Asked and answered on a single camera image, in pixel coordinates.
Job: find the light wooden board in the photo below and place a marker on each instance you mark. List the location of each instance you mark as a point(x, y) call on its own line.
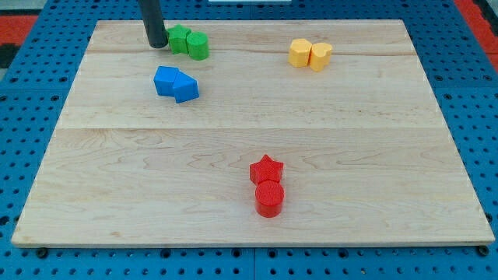
point(368, 157)

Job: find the blue triangle block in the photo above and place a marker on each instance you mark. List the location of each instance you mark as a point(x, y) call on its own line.
point(184, 88)

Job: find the red star block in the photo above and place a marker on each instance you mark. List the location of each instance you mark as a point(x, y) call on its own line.
point(266, 169)

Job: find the red cylinder block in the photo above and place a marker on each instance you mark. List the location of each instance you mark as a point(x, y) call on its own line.
point(269, 196)

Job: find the yellow hexagon block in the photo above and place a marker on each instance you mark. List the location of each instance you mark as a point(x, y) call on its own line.
point(299, 52)

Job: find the blue cube block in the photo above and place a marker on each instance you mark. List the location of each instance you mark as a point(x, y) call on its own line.
point(164, 80)

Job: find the green cylinder block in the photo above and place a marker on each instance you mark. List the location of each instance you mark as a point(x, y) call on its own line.
point(198, 45)

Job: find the yellow heart block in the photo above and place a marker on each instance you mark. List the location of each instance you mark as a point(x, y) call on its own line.
point(320, 54)

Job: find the green star block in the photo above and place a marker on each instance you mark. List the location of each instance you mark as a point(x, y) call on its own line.
point(177, 36)

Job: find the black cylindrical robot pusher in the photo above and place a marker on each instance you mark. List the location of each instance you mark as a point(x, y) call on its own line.
point(152, 18)

